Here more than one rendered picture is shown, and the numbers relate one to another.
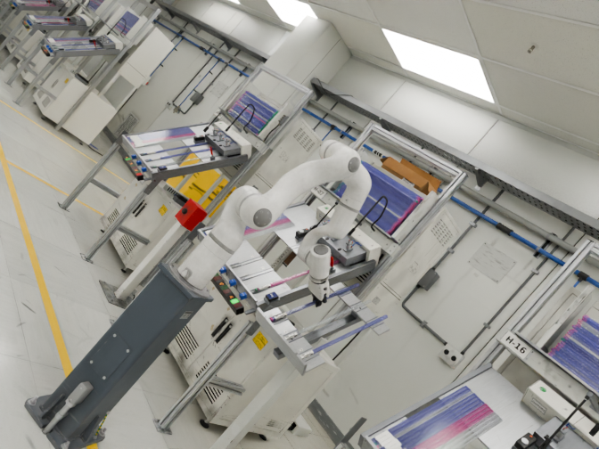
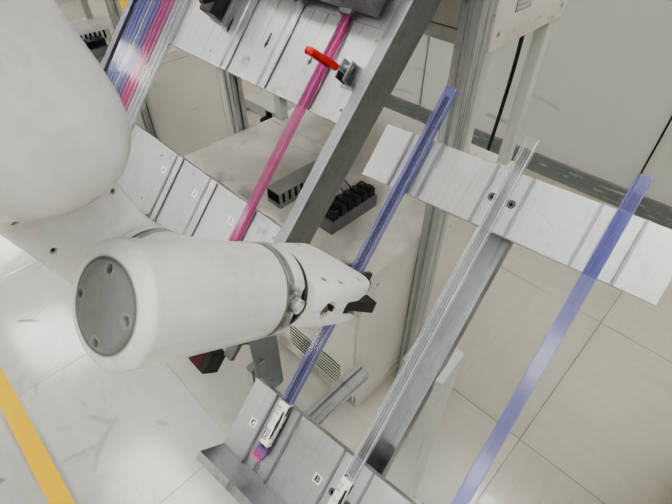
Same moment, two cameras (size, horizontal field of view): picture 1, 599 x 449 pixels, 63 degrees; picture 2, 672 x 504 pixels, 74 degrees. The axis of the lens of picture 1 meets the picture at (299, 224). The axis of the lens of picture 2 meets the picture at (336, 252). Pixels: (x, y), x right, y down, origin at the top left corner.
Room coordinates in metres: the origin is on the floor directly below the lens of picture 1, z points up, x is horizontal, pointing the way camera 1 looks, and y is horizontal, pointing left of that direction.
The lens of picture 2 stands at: (1.81, -0.28, 1.32)
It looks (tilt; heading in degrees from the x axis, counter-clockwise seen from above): 44 degrees down; 1
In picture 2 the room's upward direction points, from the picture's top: straight up
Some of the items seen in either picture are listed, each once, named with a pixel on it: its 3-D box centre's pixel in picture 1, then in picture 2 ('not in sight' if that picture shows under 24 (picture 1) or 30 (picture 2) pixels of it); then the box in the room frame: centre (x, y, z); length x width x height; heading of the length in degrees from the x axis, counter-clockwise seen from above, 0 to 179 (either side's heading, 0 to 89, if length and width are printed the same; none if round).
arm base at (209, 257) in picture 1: (204, 262); not in sight; (1.80, 0.17, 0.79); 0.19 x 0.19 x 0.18
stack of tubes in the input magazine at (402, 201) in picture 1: (378, 199); not in sight; (2.80, -0.25, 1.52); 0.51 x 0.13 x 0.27; 47
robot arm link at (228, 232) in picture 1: (239, 216); not in sight; (1.82, 0.19, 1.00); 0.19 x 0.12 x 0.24; 34
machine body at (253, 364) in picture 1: (247, 355); (346, 239); (2.93, -0.29, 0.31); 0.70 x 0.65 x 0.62; 47
